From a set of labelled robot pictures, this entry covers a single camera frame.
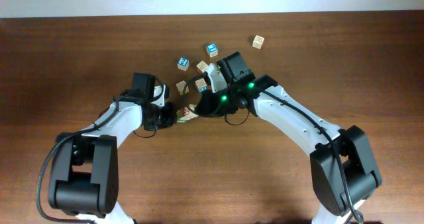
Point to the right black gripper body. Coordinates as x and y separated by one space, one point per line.
219 103

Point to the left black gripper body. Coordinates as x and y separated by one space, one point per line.
162 116

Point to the green edged wooden block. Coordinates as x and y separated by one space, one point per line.
180 116

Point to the yellow top wooden block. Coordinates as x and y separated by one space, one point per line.
188 112

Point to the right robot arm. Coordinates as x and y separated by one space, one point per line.
344 170

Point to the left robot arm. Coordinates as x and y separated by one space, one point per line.
84 177

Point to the yellow edged wooden block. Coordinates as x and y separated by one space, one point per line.
182 87

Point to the blue edged wooden block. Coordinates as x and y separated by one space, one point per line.
201 85

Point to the red edged wooden block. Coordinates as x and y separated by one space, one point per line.
201 67

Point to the blue top wooden block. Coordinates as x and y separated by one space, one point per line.
212 50

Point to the plain wooden block far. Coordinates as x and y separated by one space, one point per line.
258 42

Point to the blue number two block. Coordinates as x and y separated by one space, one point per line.
183 63

